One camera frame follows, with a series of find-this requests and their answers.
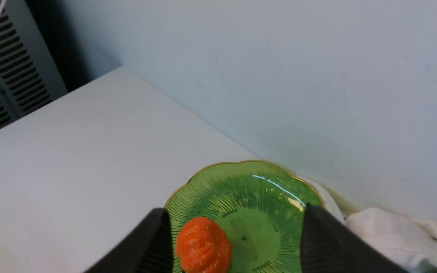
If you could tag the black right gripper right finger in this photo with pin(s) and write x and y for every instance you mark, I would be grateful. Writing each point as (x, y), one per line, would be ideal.
(328, 246)

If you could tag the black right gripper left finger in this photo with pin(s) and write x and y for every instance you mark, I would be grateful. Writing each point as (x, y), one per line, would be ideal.
(146, 249)

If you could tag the orange toy pumpkin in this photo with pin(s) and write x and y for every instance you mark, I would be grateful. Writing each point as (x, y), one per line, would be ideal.
(203, 247)

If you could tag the white cloth tote bag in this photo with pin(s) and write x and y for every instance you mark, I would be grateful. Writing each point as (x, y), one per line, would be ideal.
(410, 243)

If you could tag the green glass plate gold rim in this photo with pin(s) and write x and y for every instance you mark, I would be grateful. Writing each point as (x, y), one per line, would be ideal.
(259, 205)

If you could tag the grey vented cabinet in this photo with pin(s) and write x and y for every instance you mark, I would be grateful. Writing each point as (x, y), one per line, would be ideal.
(29, 78)

